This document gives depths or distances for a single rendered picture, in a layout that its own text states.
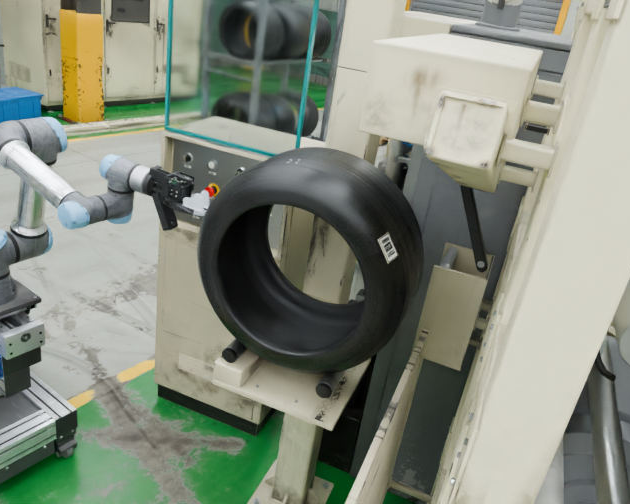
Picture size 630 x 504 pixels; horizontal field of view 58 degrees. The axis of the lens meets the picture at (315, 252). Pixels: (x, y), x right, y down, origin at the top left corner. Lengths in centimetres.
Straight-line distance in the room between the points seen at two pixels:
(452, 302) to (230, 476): 129
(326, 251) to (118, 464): 131
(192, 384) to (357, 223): 157
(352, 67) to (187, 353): 150
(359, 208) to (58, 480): 171
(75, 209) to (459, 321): 109
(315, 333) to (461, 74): 102
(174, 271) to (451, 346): 123
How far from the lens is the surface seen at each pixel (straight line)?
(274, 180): 135
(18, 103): 703
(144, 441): 267
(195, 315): 248
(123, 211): 175
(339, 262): 177
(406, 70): 95
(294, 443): 221
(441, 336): 170
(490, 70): 93
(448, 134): 84
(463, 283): 162
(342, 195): 131
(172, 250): 241
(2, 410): 258
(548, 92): 141
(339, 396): 168
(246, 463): 258
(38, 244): 222
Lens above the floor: 185
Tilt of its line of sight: 25 degrees down
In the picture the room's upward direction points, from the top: 9 degrees clockwise
